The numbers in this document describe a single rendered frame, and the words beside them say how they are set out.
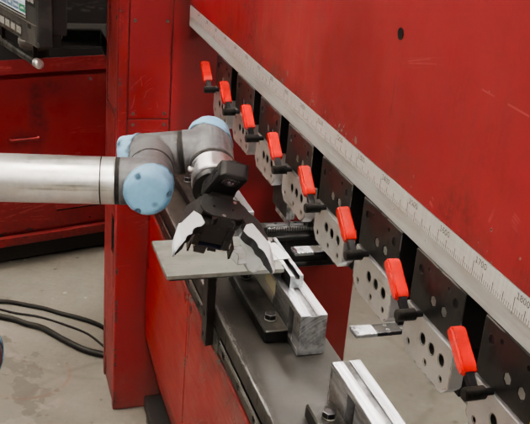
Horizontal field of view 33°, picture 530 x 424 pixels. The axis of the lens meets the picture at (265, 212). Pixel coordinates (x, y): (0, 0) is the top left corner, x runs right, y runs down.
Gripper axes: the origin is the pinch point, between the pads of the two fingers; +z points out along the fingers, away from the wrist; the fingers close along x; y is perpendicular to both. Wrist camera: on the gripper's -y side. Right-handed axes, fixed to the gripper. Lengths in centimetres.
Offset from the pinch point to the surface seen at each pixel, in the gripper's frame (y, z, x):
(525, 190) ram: -33.6, 16.1, -24.4
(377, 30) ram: -27.0, -30.0, -18.1
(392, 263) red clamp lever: -6.3, 0.7, -23.6
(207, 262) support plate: 46, -50, -14
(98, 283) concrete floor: 197, -195, -21
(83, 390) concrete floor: 174, -115, -13
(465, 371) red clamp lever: -10.7, 24.1, -26.3
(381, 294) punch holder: 4.5, -4.5, -28.0
